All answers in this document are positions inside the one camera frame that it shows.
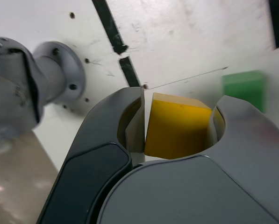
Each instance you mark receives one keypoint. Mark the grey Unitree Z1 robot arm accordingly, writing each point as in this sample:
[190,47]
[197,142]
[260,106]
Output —
[17,93]

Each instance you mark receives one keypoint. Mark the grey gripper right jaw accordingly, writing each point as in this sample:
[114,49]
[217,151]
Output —
[200,191]

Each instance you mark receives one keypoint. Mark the yellow cube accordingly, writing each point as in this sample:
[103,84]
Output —
[176,130]

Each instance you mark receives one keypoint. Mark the green cube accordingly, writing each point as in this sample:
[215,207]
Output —
[244,86]

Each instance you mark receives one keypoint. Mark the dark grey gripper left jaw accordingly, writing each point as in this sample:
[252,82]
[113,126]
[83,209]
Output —
[92,158]

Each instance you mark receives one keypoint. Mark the black tape strip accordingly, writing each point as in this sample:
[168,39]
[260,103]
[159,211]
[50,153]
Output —
[110,28]

